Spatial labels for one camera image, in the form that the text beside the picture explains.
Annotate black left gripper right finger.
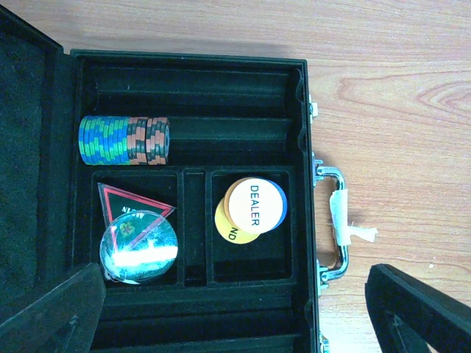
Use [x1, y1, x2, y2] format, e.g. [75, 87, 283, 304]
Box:
[365, 264, 470, 352]

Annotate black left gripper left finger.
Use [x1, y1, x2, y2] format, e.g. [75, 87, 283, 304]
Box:
[1, 263, 106, 352]

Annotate clear acrylic disc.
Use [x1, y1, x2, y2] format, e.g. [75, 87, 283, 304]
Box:
[99, 210, 179, 285]

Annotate blue small blind button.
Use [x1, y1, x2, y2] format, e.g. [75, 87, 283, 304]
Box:
[264, 179, 288, 232]

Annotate purple big blind button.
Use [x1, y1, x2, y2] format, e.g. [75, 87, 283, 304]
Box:
[214, 177, 260, 245]

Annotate black poker set case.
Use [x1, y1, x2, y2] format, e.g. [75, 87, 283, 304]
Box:
[1, 8, 348, 352]

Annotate white dealer button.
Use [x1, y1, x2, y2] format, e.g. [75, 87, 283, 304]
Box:
[224, 176, 288, 234]

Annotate brown chips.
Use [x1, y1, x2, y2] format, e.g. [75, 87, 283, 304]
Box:
[125, 117, 170, 165]

